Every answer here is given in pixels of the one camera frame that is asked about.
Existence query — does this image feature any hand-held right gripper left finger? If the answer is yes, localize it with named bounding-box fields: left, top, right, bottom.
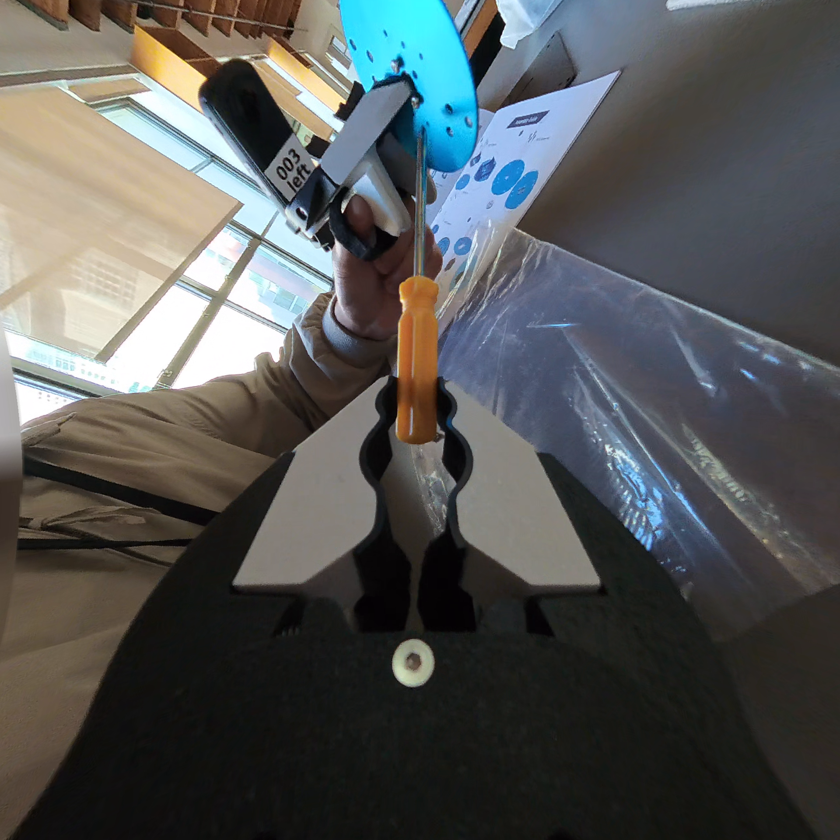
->
left=231, top=374, right=414, bottom=632

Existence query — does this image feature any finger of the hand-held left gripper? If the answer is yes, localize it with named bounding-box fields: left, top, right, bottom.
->
left=321, top=76, right=417, bottom=190

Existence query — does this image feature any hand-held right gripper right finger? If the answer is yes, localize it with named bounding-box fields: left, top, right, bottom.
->
left=423, top=376, right=603, bottom=631

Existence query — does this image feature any blue round metal plate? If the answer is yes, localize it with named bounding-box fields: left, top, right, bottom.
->
left=337, top=0, right=479, bottom=174

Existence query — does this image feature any yellow-handled screwdriver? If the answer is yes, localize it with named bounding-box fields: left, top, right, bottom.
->
left=395, top=123, right=440, bottom=446

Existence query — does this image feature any person's left forearm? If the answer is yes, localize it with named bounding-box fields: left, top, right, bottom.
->
left=20, top=290, right=399, bottom=480

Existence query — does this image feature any person's left hand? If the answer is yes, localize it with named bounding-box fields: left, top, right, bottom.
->
left=331, top=196, right=444, bottom=343

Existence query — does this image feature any clear plastic bag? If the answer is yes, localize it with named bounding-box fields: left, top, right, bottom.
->
left=420, top=226, right=840, bottom=647

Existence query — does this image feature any black metal plate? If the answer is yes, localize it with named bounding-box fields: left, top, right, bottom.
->
left=504, top=29, right=580, bottom=111

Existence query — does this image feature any assembly guide paper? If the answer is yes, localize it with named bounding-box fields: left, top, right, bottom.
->
left=430, top=68, right=622, bottom=332

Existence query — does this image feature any large window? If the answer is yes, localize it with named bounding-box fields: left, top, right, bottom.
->
left=0, top=92, right=343, bottom=398

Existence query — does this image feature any person's beige jacket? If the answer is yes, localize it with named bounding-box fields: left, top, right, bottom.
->
left=0, top=420, right=296, bottom=840

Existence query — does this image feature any black bag strap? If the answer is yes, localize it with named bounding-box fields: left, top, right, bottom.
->
left=20, top=455, right=219, bottom=527

